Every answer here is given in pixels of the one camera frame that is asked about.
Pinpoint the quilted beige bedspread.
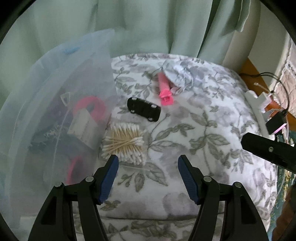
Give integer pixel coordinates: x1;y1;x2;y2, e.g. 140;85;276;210
275;38;295;117

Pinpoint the black power adapter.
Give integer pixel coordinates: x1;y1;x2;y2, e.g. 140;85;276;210
266;111;287;135

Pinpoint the floral grey white blanket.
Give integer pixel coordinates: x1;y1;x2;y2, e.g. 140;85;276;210
98;54;278;240

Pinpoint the pink plastic tube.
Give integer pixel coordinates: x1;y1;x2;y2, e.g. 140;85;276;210
157;72;174;106

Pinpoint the crumpled clear wrapper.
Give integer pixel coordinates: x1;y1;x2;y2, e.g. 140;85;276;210
162;63;194;95

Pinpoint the small carton in bag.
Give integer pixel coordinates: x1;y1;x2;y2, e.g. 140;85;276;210
67;108;99;150

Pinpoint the black toy car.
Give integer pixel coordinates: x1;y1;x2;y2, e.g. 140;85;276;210
127;97;161;122

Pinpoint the white power strip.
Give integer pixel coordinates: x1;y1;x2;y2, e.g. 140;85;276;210
244;90;275;140

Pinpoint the pale green curtain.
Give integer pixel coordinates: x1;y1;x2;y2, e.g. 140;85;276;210
1;1;253;101

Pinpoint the cotton swab pile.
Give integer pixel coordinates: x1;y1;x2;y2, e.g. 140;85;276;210
101;123;147;166

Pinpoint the white plug adapter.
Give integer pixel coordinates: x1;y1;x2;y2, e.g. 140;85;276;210
256;92;272;111

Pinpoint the pink ring in bag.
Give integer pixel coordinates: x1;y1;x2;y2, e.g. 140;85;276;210
72;96;107;123

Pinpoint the translucent plastic bag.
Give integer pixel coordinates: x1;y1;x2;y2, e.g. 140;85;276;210
1;29;117;230

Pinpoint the black cable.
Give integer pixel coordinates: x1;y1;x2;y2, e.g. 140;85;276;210
239;72;290;112

